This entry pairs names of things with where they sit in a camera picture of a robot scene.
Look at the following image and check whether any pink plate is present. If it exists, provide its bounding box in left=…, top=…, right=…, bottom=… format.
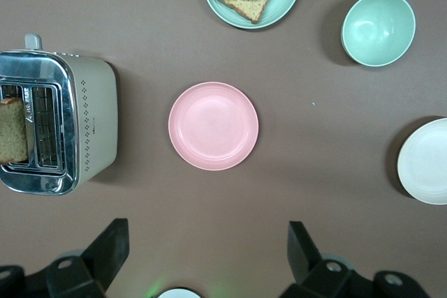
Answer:
left=168, top=81, right=260, bottom=172

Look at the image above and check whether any brown bread slice in toaster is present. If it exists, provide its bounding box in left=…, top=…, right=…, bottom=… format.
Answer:
left=0, top=97, right=29, bottom=165

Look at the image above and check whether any green bowl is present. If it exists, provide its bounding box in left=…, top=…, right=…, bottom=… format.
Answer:
left=341, top=0, right=416, bottom=68

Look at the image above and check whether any beige plate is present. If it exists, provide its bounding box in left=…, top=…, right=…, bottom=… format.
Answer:
left=397, top=117, right=447, bottom=205

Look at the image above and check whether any beige chrome toaster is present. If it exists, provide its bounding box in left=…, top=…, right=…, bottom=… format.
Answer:
left=0, top=33, right=119, bottom=197

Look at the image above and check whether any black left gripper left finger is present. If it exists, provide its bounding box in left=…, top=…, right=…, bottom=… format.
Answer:
left=45, top=218, right=131, bottom=298

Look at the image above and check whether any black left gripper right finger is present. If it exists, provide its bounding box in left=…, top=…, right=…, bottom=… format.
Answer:
left=279, top=221, right=376, bottom=298

